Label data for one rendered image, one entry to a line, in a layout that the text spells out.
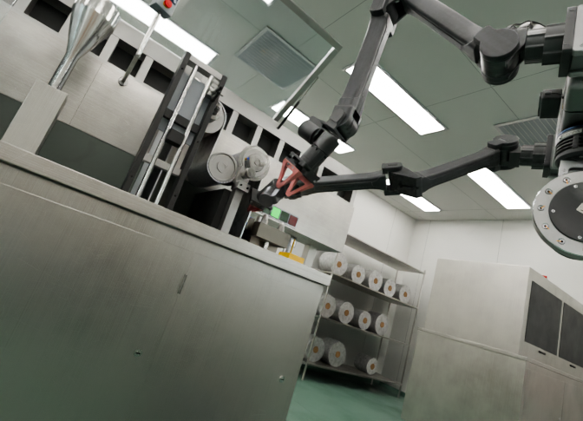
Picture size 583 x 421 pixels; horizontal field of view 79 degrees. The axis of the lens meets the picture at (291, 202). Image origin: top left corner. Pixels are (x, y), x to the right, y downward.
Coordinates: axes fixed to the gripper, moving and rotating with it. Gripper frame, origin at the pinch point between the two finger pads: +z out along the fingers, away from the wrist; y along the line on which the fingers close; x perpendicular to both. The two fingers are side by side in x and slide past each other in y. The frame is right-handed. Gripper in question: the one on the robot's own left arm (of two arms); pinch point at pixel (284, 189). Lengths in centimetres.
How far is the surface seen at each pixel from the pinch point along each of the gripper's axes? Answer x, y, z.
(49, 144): -84, 16, 49
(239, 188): -32.5, -21.9, 12.6
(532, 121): -32, -230, -180
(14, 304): -9, 32, 60
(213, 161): -45.7, -15.1, 11.6
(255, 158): -42, -27, 0
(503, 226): -32, -486, -165
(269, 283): 3.5, -25.0, 26.7
